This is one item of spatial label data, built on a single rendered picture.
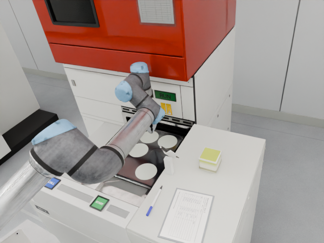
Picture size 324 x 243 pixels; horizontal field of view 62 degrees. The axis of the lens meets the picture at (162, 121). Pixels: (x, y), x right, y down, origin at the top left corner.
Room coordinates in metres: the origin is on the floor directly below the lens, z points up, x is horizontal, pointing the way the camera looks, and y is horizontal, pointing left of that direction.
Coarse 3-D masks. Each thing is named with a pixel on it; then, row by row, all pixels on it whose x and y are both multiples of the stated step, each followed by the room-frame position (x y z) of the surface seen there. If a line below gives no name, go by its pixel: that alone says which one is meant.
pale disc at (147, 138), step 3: (147, 132) 1.13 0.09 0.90; (153, 132) 1.12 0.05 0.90; (156, 132) 1.12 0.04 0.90; (144, 135) 1.11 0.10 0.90; (147, 135) 1.10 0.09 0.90; (150, 135) 1.10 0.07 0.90; (153, 135) 1.10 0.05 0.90; (156, 135) 1.09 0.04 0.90; (141, 138) 1.09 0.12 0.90; (144, 138) 1.08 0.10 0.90; (147, 138) 1.08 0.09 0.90; (150, 138) 1.08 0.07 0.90; (153, 138) 1.07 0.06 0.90; (156, 138) 1.07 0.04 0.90; (144, 141) 1.06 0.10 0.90; (147, 141) 1.06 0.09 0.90; (150, 141) 1.05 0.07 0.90; (153, 141) 1.05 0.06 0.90
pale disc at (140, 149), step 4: (136, 144) 1.05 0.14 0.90; (140, 144) 1.04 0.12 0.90; (144, 144) 1.04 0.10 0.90; (136, 148) 1.01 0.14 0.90; (140, 148) 1.01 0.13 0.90; (144, 148) 1.01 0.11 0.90; (132, 152) 0.99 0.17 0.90; (136, 152) 0.99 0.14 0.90; (140, 152) 0.98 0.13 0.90; (144, 152) 0.98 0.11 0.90; (132, 156) 0.96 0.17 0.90; (136, 156) 0.96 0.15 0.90; (140, 156) 0.95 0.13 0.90
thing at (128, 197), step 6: (102, 186) 0.82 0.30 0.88; (108, 186) 0.81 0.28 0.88; (108, 192) 0.78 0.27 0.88; (114, 192) 0.77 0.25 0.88; (120, 192) 0.77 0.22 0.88; (126, 192) 0.76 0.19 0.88; (120, 198) 0.74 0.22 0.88; (126, 198) 0.73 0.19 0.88; (132, 198) 0.73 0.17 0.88; (138, 198) 0.73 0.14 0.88
